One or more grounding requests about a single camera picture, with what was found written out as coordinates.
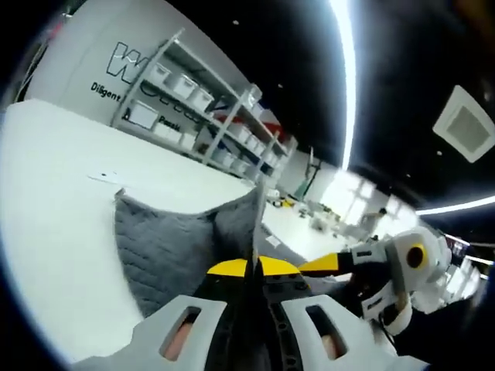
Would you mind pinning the grey towel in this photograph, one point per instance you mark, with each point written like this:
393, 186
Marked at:
162, 247

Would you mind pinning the dark red screen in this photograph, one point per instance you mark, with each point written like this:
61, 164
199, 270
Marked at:
460, 245

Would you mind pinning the assorted desk items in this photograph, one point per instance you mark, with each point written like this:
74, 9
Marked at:
321, 224

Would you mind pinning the short ceiling strip light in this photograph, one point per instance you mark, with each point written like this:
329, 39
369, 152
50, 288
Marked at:
456, 208

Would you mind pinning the small yellow white object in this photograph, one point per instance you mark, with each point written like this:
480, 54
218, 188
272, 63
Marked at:
286, 201

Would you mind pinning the black pole stand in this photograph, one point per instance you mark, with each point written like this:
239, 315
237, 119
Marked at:
305, 185

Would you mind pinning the ceiling air vent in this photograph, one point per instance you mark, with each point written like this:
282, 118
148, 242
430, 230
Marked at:
468, 123

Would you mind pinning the grey metal shelf unit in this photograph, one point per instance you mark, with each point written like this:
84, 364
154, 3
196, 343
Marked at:
227, 125

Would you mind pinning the long ceiling strip light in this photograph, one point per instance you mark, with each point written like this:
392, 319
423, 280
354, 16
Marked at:
344, 77

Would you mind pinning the row of white storage boxes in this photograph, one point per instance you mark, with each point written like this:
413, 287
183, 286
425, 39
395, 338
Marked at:
181, 83

